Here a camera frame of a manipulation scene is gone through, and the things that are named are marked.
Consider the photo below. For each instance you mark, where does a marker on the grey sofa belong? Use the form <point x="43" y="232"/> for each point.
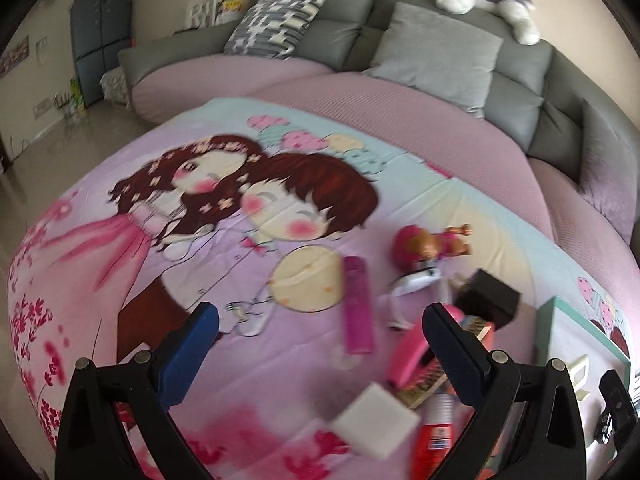
<point x="520" y="65"/>

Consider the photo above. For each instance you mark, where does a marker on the wall picture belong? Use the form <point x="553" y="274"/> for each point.
<point x="14" y="57"/>

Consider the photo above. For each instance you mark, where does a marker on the cream toy car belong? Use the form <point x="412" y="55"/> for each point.
<point x="577" y="367"/>

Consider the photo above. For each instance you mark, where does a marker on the patterned pillow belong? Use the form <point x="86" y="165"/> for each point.
<point x="275" y="25"/>

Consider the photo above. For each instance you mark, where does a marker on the purple grey velvet pillow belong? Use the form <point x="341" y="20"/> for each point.
<point x="607" y="170"/>

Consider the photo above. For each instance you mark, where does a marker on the pink sofa cover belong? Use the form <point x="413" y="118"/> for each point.
<point x="350" y="90"/>

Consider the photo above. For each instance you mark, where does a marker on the white wrist watch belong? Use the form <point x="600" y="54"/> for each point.
<point x="415" y="280"/>

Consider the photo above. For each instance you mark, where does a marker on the teal tray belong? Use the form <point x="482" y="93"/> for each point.
<point x="575" y="330"/>

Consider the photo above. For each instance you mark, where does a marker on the blue cabinet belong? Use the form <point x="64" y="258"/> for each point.
<point x="100" y="35"/>

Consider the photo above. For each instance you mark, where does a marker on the brown toy dog figure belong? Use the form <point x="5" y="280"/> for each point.
<point x="415" y="245"/>

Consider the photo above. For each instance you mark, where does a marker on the black charger adapter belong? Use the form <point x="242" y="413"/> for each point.
<point x="487" y="297"/>

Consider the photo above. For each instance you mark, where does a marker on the printed blanket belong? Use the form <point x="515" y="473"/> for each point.
<point x="200" y="240"/>

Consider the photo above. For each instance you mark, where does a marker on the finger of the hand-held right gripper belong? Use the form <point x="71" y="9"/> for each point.
<point x="614" y="405"/>

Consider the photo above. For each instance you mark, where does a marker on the gold patterned lighter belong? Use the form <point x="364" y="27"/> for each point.
<point x="420" y="390"/>

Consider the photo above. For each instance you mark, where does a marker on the white foam block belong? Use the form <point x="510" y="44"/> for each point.
<point x="372" y="420"/>

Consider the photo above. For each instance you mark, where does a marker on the green boxes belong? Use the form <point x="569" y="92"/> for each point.
<point x="72" y="97"/>

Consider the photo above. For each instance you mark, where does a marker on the pink curved case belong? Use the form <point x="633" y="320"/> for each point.
<point x="407" y="355"/>

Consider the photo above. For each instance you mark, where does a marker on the yellow magazine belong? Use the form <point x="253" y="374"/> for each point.
<point x="230" y="10"/>

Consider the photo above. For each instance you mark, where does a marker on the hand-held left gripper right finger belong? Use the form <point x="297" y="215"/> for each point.
<point x="455" y="350"/>

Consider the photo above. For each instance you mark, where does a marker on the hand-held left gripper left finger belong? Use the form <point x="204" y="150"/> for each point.
<point x="187" y="355"/>

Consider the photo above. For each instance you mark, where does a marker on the pink lighter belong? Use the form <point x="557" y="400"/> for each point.
<point x="357" y="305"/>

